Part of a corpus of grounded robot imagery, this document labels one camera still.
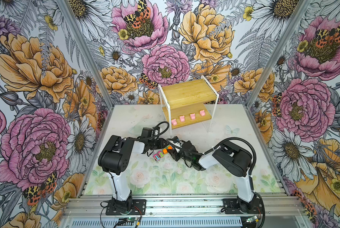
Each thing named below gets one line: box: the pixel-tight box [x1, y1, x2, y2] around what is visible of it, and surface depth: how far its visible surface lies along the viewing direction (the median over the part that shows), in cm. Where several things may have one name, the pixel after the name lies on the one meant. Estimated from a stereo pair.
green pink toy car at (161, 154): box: [157, 150, 165, 159], surface depth 93 cm
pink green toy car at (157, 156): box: [152, 152, 161, 162], surface depth 91 cm
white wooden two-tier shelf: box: [158, 75, 220, 137], surface depth 85 cm
